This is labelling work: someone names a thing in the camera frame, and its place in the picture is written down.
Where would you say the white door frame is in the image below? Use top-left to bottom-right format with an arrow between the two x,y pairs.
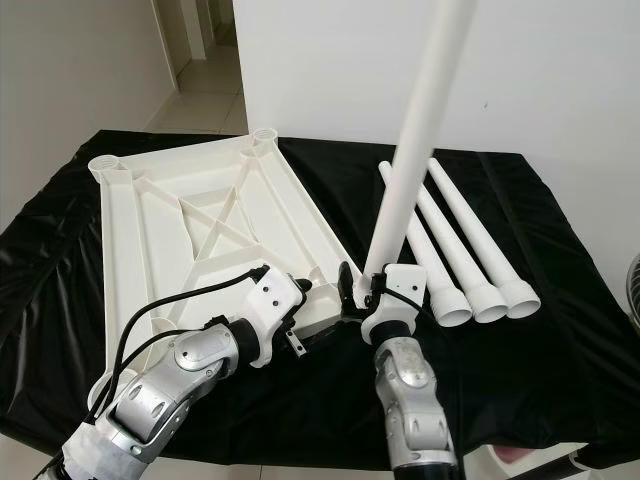
150,0 -> 206,96

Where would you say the white plastic table leg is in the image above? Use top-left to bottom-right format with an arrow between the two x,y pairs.
360,0 -> 479,291
376,160 -> 474,329
405,185 -> 508,325
426,157 -> 542,319

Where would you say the white round plastic object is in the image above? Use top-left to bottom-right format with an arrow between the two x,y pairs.
568,445 -> 603,473

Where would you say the white standing fan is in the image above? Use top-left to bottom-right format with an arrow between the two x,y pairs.
625,255 -> 640,326

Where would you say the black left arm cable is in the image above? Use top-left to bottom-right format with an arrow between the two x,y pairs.
115,318 -> 221,421

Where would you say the white plastic table top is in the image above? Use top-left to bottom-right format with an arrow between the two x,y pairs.
87,126 -> 353,351

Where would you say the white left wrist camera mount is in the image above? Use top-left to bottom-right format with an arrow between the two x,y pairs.
228,262 -> 309,363

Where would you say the black table cloth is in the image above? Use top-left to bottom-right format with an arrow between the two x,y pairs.
0,128 -> 640,471

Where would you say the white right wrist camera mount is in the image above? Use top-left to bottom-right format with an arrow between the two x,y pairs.
363,263 -> 429,346

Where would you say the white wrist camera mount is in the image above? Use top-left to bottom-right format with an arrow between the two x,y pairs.
363,263 -> 429,346
228,262 -> 309,363

